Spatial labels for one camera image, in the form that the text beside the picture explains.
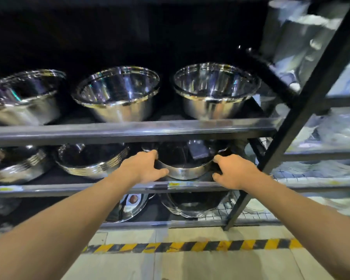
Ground person's right hand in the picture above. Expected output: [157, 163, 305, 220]
[212, 154, 265, 192]

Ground person's left hand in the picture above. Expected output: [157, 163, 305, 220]
[117, 150, 170, 186]

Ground shallow steel bowl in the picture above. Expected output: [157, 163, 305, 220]
[141, 139, 231, 181]

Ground person's left forearm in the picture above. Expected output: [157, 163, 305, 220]
[0, 171, 135, 280]

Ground person's right forearm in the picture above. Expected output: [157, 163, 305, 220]
[241, 173, 350, 280]

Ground scalloped steel bowl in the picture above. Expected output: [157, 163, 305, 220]
[159, 191, 233, 219]

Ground steel plate with paper label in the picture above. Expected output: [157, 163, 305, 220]
[106, 193, 156, 224]

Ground black metal shelf rack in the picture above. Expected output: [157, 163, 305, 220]
[0, 0, 350, 231]

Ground deep steel mixing bowl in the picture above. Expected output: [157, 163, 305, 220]
[0, 69, 67, 126]
[71, 66, 160, 123]
[172, 62, 262, 121]

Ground yellow black hazard tape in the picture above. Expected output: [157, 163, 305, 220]
[81, 238, 304, 254]

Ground stacked ribbed steel bowls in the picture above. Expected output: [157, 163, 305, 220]
[54, 142, 131, 180]
[0, 146, 52, 184]

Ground grey metal side shelf rack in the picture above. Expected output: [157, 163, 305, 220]
[276, 94, 350, 219]

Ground plastic-wrapped kitchenware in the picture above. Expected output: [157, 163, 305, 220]
[280, 106, 350, 152]

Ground plastic-wrapped steel containers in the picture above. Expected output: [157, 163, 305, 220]
[259, 0, 350, 96]

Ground white wire grid rack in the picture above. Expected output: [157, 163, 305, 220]
[198, 192, 276, 222]

